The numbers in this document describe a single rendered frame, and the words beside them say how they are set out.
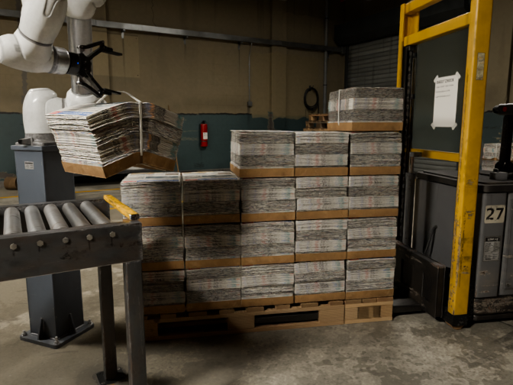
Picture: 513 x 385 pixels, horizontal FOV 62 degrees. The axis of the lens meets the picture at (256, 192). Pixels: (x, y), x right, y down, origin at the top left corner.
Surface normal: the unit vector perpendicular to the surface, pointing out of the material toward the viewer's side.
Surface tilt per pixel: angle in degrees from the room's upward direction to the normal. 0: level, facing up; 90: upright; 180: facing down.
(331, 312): 90
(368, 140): 90
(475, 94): 90
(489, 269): 90
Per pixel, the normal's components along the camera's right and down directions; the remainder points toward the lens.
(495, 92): -0.87, 0.08
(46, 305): -0.38, 0.15
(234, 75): 0.50, 0.14
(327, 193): 0.18, 0.15
